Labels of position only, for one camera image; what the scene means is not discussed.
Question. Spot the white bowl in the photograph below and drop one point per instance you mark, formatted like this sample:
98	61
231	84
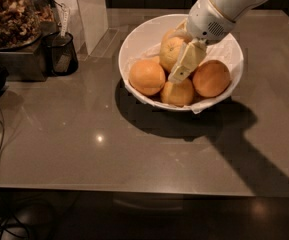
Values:
160	25

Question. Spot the glass jar of nuts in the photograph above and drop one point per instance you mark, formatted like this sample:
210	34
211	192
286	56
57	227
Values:
19	24

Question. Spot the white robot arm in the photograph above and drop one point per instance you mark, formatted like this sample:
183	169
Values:
234	9

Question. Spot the white box panel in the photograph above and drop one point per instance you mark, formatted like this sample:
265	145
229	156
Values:
88	22

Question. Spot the dark metal stand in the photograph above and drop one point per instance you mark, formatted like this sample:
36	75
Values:
27	63

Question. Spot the black mesh cup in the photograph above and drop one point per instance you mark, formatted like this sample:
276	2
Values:
61	58

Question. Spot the white utensil in cup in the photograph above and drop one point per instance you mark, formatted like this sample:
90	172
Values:
65	18

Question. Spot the white paper towel liner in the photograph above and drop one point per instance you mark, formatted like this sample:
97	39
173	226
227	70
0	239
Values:
136	47

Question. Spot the white rounded gripper body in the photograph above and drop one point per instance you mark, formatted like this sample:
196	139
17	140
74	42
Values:
206	20

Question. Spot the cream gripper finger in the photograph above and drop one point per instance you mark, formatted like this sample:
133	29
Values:
181	31
190	56

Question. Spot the orange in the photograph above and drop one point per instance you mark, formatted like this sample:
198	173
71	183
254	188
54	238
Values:
170	49
211	78
180	94
147	77

